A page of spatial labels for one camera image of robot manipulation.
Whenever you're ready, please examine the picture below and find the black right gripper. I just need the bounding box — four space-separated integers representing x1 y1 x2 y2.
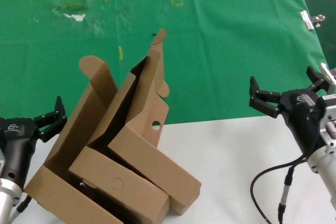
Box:
249 66 329 156

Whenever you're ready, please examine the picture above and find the cardboard mailer box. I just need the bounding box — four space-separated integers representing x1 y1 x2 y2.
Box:
107 28 202 216

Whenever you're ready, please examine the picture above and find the green table cloth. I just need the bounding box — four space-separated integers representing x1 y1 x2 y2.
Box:
0 0 332 136

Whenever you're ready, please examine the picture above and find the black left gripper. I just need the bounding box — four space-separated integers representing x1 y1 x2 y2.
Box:
0 95 68 188

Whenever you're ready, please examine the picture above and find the cardboard box with circle mark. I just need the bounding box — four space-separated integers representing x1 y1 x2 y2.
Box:
68 50 171 224

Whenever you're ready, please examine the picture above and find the cable with grey connector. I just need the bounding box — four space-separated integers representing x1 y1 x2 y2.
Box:
277 159 308 223

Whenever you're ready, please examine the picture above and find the silver binder clip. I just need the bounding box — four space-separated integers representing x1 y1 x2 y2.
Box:
300 10 327 31

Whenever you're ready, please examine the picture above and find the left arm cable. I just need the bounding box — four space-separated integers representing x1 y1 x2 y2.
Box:
9 194 34 224

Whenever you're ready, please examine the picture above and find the black looping cable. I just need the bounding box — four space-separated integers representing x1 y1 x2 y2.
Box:
250 155 308 224

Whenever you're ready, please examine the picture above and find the large open cardboard box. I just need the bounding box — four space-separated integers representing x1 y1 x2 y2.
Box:
24 55 124 224

